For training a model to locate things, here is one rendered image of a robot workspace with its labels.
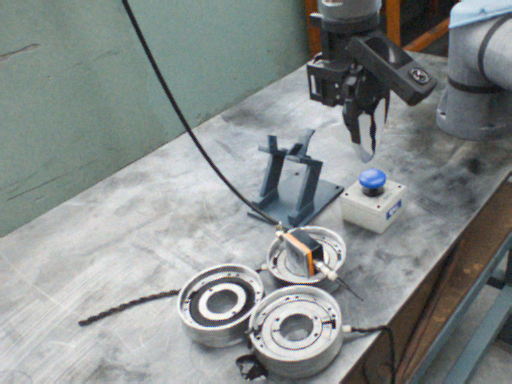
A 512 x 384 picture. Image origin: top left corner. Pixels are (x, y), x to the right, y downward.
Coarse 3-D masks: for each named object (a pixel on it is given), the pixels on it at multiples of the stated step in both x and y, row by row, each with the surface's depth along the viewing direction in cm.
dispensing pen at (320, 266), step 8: (280, 224) 69; (280, 232) 69; (296, 232) 66; (304, 232) 66; (280, 240) 69; (304, 240) 65; (312, 240) 65; (312, 248) 63; (320, 248) 64; (312, 256) 64; (320, 256) 64; (312, 264) 64; (320, 264) 63; (320, 272) 63; (328, 272) 62; (336, 280) 61
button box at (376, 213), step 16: (352, 192) 76; (368, 192) 75; (384, 192) 76; (400, 192) 75; (352, 208) 76; (368, 208) 73; (384, 208) 73; (400, 208) 77; (368, 224) 75; (384, 224) 74
